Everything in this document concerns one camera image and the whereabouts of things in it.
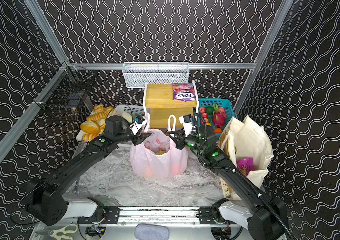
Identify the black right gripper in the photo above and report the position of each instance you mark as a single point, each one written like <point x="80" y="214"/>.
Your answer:
<point x="176" y="140"/>

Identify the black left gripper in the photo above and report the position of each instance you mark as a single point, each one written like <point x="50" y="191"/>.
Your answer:
<point x="138" y="137"/>

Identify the green cabbage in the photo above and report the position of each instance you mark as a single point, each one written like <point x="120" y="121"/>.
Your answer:
<point x="160" y="153"/>

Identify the pink plastic grocery bag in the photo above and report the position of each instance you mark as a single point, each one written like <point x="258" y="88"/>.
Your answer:
<point x="146" y="163"/>

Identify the cream canvas tote bag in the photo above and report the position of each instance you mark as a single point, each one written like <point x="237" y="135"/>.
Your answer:
<point x="247" y="140"/>

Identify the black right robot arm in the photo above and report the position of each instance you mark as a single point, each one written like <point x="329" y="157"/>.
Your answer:
<point x="264" y="218"/>

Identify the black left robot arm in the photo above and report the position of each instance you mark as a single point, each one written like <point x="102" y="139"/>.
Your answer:
<point x="44" y="198"/>

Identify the white zucchini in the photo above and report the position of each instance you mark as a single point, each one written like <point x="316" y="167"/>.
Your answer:
<point x="127" y="116"/>

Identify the white plastic vegetable basket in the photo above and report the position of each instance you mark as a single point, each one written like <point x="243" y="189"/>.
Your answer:
<point x="133" y="110"/>

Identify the wooden two-tier shelf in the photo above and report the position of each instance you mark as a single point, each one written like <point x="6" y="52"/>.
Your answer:
<point x="159" y="103"/>

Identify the orange tangerine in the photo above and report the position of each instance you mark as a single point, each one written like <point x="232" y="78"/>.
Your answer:
<point x="218" y="130"/>

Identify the purple Fox's candy bag top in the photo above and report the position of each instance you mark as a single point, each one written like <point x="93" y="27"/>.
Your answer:
<point x="184" y="92"/>

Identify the teal plastic fruit basket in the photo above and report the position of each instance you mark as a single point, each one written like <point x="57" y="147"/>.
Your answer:
<point x="206" y="110"/>

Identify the pink dragon fruit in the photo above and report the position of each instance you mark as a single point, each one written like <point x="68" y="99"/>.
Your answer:
<point x="219" y="116"/>

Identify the oval bread roll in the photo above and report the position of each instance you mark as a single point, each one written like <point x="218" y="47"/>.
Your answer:
<point x="90" y="127"/>

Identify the long braided bread loaf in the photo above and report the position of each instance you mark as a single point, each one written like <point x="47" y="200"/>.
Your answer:
<point x="89" y="137"/>

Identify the white bread tray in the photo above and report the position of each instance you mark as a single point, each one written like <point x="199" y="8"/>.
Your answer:
<point x="98" y="115"/>

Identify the grey foam pad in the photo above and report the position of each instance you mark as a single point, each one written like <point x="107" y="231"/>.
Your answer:
<point x="151" y="232"/>

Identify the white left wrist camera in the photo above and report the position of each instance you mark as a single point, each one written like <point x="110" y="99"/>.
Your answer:
<point x="138" y="123"/>

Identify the white wire wall basket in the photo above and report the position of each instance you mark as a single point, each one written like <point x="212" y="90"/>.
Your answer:
<point x="139" y="74"/>

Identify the black wire wall basket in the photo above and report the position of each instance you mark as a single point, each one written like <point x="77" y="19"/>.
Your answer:
<point x="64" y="103"/>

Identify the white handled scissors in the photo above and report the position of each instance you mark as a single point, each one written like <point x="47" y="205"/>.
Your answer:
<point x="64" y="233"/>

